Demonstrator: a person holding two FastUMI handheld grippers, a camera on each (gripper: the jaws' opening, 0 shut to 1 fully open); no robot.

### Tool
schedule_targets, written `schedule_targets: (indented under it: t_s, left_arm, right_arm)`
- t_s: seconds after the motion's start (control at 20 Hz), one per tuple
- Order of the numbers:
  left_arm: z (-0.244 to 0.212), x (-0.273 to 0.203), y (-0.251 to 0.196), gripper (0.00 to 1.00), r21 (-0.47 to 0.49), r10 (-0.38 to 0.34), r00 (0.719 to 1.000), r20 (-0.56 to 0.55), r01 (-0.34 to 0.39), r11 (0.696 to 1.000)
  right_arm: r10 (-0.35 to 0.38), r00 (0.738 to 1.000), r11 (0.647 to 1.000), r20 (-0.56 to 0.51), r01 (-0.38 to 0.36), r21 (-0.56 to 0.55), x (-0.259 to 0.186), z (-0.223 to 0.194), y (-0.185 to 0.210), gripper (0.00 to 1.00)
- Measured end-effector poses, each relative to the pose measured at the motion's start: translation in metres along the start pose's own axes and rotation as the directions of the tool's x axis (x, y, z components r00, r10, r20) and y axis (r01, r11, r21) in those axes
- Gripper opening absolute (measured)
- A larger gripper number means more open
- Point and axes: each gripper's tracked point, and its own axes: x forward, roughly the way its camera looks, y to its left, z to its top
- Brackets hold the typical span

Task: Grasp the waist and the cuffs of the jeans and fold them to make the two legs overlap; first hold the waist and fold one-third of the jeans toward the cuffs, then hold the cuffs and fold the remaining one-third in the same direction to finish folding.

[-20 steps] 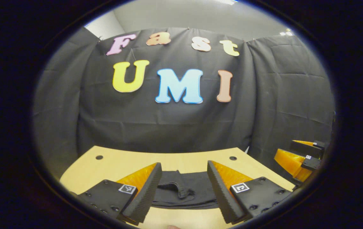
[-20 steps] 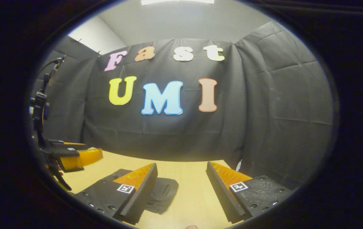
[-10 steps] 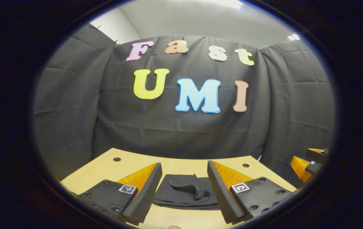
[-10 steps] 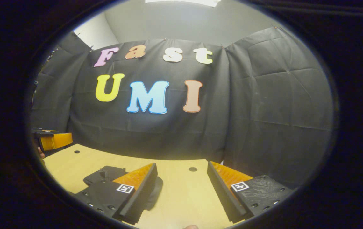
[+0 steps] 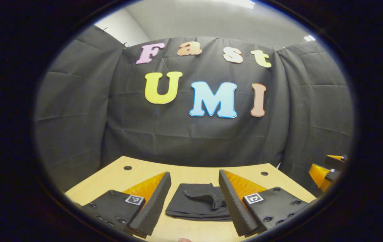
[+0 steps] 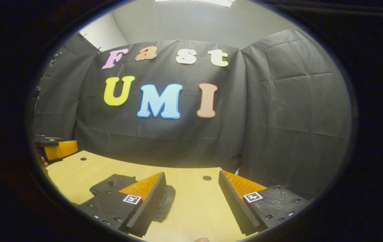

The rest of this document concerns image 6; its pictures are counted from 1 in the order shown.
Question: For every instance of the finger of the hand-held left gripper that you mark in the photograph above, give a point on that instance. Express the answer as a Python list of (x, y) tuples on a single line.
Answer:
[(62, 149), (45, 141)]

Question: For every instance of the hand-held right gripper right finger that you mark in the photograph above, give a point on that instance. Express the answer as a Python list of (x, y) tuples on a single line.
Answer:
[(233, 201)]

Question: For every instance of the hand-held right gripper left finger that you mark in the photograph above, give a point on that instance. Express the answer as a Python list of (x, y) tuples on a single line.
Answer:
[(149, 205)]

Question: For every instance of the dark grey jeans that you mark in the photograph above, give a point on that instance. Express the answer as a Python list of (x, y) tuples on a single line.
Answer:
[(111, 185)]

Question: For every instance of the black backdrop cloth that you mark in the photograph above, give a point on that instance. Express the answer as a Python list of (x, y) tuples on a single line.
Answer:
[(279, 101)]

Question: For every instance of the ceiling light panel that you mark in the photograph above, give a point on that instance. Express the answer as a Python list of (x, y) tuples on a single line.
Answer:
[(198, 2)]

